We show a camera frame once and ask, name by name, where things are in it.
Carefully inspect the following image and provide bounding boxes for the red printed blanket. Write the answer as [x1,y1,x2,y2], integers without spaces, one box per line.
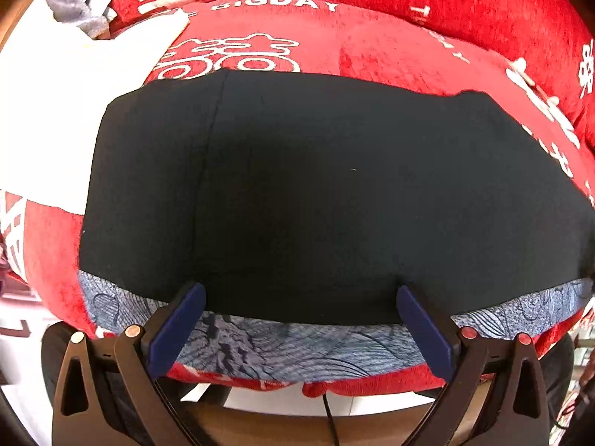
[0,0,595,398]

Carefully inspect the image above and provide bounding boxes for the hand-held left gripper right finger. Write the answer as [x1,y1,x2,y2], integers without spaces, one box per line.
[396,285,551,446]

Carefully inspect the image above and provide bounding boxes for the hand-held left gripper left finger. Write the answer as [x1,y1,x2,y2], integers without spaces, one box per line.
[51,282,206,446]

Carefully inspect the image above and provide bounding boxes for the red printed back cushion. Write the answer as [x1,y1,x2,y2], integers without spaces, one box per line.
[107,0,595,149]

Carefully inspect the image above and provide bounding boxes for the grey cloth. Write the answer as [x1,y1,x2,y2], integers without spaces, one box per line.
[42,0,117,40]

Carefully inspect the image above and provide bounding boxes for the white cloth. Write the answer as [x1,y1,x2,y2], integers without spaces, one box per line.
[0,0,189,217]

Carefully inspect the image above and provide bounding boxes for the black cable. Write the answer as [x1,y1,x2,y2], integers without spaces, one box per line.
[321,392,341,446]

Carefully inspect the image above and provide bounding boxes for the black pants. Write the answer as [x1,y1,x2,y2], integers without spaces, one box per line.
[77,69,595,384]

